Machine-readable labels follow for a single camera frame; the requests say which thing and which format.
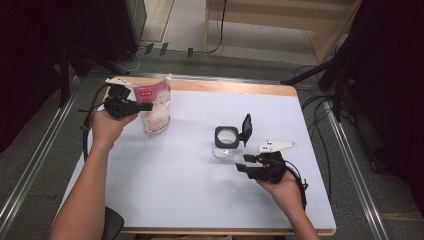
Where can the metal floor rail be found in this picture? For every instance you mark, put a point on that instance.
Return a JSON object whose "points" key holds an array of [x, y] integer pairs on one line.
{"points": [[353, 173], [233, 79], [36, 156]]}

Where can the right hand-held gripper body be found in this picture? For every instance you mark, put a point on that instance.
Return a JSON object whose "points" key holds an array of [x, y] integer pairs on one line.
{"points": [[271, 168]]}

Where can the red and white pouch bag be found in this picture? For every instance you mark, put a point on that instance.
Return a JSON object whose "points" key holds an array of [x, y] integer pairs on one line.
{"points": [[158, 116]]}

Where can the wooden platform frame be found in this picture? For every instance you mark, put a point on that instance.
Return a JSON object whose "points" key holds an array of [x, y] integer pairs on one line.
{"points": [[260, 20]]}

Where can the person's left hand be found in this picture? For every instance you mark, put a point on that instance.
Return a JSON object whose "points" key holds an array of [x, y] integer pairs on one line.
{"points": [[106, 128]]}

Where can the person's right hand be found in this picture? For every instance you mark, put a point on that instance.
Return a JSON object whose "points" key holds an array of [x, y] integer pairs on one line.
{"points": [[285, 193]]}

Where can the black tripod stand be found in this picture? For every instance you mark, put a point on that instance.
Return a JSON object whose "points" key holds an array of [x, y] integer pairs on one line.
{"points": [[310, 74]]}

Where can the black metal stand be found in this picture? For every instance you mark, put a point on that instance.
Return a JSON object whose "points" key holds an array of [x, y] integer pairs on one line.
{"points": [[64, 83]]}

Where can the clear jar with black lid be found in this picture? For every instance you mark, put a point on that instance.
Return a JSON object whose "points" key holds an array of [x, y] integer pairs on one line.
{"points": [[226, 146]]}

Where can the small black floor bracket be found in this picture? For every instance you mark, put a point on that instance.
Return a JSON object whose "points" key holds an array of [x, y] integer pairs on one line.
{"points": [[149, 48], [164, 49], [190, 52]]}

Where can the dark cabinet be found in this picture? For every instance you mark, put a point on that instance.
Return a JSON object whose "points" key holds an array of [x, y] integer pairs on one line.
{"points": [[120, 30]]}

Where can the black curtain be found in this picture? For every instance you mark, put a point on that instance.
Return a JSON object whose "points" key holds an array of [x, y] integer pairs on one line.
{"points": [[26, 66], [393, 100]]}

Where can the white table cover sheet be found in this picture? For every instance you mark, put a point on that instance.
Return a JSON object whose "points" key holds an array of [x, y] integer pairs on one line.
{"points": [[173, 186]]}

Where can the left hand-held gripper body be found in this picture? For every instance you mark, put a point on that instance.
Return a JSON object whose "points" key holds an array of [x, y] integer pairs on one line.
{"points": [[120, 105]]}

